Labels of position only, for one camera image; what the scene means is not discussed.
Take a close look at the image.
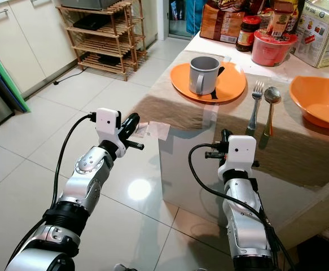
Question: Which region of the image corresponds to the green cutting board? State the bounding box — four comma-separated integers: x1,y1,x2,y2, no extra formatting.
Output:
0,56,31,113

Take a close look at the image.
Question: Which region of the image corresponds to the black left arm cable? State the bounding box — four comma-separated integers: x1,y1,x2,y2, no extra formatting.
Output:
52,112,98,211

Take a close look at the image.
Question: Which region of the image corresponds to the grey metal appliance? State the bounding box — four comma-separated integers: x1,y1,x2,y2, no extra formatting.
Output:
59,0,126,11

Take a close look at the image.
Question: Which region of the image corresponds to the white kitchen cabinet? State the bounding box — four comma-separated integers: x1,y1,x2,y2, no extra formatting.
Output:
0,0,76,94

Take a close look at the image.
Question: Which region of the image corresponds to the red plastic bowl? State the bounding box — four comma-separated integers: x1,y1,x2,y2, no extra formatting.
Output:
251,29,299,67

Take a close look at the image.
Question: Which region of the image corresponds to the orange bowl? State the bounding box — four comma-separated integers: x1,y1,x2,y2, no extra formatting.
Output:
289,75,329,130

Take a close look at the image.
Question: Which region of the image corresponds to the person in blue clothes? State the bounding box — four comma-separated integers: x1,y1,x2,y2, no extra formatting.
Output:
185,0,208,36

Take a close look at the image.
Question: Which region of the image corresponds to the red-lidded sauce jar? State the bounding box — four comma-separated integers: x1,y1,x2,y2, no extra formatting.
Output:
236,15,262,53

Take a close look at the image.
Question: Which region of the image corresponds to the brown tablecloth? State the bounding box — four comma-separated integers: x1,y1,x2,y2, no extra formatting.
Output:
129,52,329,191

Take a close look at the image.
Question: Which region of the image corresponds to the black floor cable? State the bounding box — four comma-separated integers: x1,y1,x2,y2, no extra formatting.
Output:
54,65,86,86

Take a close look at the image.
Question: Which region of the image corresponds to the black tray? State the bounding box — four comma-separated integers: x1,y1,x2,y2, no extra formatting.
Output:
72,14,112,31

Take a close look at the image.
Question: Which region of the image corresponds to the orange plate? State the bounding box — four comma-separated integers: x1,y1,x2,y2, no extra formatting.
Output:
169,62,248,104

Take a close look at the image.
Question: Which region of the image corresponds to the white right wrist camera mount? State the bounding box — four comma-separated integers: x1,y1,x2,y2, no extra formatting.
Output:
217,135,258,182

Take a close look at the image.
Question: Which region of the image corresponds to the white printed carton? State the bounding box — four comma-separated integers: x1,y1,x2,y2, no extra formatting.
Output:
292,0,329,69

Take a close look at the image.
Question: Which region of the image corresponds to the small white paper tag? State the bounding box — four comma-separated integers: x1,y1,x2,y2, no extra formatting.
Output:
141,121,171,141

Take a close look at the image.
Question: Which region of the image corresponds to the metal fork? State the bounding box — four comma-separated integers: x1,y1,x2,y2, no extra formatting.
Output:
245,80,266,137

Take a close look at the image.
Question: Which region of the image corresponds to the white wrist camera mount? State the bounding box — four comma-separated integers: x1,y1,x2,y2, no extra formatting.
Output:
95,107,124,143
217,135,258,182

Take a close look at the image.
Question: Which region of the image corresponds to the metal spoon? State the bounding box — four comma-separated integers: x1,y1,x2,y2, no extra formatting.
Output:
260,86,282,138

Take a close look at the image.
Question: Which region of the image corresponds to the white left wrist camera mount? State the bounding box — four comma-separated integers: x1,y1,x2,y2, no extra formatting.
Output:
95,107,124,143

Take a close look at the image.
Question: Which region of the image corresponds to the wooden slatted rack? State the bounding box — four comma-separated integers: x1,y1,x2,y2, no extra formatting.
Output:
56,0,147,75

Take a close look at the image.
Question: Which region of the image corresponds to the brown-capped sauce bottle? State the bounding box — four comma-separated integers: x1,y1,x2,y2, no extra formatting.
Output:
267,0,296,38

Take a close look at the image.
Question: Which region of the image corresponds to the brown snack bag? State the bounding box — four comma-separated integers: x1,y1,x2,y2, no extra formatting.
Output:
199,2,246,45

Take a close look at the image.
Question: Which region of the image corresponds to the grey mug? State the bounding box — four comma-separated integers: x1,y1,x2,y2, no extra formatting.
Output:
188,56,223,96

